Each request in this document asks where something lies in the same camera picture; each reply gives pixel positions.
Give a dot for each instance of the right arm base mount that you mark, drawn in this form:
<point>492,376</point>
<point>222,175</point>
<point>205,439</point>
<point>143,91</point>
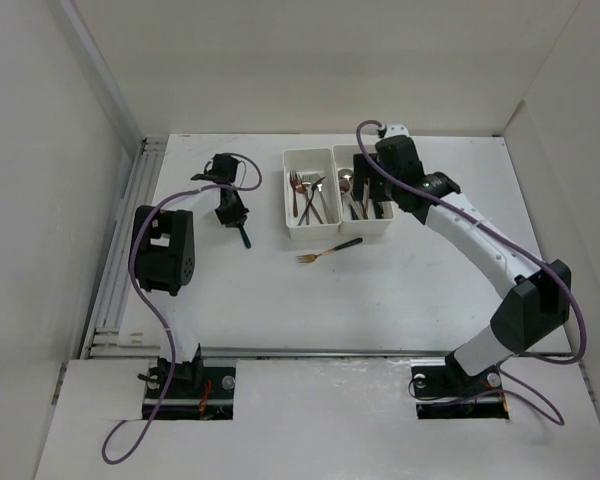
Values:
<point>445,392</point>

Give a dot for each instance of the silver fork black handle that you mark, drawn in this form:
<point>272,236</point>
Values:
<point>313,209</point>

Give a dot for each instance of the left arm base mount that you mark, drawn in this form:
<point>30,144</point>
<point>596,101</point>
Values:
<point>201,390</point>

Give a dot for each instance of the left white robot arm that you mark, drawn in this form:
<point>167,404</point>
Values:
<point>162,254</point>

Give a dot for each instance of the copper long fork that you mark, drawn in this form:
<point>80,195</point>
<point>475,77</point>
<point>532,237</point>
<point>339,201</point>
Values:
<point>302,191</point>

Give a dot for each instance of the left white plastic bin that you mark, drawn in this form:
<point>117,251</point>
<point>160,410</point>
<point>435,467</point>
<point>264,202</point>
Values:
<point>318,161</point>

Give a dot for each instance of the right white plastic bin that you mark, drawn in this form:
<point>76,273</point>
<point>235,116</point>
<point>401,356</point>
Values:
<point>381,213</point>

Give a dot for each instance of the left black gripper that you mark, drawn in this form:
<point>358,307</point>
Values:
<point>235,218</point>

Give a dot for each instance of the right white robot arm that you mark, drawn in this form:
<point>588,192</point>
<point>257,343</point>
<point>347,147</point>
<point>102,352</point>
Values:
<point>534,295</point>

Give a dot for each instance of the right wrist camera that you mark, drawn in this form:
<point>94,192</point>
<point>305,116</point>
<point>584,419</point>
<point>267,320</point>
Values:
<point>394,129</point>

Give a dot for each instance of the slim silver fork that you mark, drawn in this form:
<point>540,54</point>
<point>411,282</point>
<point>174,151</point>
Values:
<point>307,182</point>

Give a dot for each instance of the copper small fork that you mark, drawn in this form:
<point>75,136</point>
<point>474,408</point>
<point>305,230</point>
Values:
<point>294,183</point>

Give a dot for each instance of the gold fork black handle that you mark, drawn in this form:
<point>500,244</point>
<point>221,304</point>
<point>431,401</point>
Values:
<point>312,257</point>

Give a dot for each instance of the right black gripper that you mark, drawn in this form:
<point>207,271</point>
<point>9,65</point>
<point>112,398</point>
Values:
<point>359,184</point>

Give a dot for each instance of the white plastic bin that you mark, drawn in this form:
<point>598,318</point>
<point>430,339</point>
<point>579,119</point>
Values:
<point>381,213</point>
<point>318,161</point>

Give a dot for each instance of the silver spoon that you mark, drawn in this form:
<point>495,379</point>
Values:
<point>345,174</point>

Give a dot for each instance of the white measuring scoop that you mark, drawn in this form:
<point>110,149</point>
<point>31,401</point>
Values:
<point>346,196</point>

